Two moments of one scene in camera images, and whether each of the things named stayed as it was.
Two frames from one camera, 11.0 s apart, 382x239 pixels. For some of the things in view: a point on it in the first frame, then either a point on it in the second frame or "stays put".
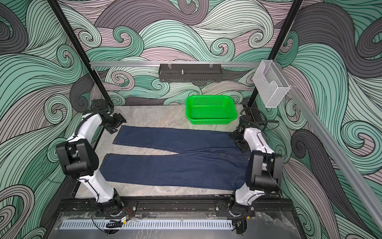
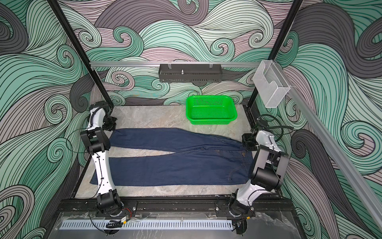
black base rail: [264, 208] stays put
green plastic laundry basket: [211, 109] stays put
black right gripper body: [242, 145] to [249, 143]
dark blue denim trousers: [204, 159] stays put
